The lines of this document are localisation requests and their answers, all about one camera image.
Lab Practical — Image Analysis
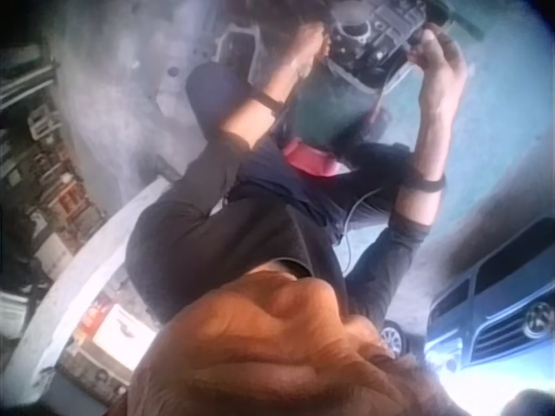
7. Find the black wrist band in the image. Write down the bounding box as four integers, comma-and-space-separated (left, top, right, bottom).
255, 91, 285, 117
401, 172, 447, 195

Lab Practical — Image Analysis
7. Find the blue van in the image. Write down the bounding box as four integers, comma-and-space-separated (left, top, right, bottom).
422, 216, 555, 378

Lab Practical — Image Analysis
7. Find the black hand tool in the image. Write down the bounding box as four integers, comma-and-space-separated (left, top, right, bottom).
427, 0, 485, 40

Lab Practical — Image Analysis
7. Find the dark car with alloy wheel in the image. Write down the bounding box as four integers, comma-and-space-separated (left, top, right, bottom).
379, 318, 420, 359

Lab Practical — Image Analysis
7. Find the red plastic stool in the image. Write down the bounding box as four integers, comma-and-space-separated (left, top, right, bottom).
281, 140, 342, 179

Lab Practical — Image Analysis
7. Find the shelf of spare parts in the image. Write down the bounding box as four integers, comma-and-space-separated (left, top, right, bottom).
0, 38, 105, 296

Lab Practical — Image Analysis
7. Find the person's left hand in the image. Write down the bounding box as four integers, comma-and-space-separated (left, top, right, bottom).
281, 16, 335, 83

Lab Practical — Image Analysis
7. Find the grey metal engine casing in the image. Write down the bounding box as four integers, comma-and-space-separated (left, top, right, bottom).
212, 21, 265, 83

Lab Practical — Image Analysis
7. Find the white curved panel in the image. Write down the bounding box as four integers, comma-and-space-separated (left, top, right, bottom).
8, 172, 174, 391

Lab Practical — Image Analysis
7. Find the grey metal engine block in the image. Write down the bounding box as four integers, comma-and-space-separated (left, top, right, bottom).
323, 0, 430, 94

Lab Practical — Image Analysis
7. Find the person's right hand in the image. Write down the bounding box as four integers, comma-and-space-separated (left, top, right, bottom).
407, 23, 470, 114

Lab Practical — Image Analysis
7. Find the thin white cable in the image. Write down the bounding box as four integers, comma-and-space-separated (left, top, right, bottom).
342, 188, 382, 274

